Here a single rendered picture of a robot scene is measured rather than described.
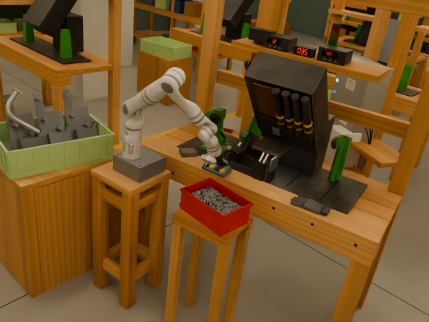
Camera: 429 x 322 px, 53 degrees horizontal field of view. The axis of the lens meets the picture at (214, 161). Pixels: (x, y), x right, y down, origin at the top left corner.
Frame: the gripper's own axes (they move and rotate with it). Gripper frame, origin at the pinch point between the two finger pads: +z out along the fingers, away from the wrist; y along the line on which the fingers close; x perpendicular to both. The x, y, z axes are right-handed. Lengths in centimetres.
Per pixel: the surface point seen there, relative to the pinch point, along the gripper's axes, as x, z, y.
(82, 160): 32, -4, 77
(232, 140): -38, 35, 22
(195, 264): 45, 43, 2
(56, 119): 18, -15, 106
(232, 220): 27.7, -5.9, -24.7
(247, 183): -1.1, 9.9, -14.5
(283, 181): -14.3, 19.3, -28.8
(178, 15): -394, 289, 403
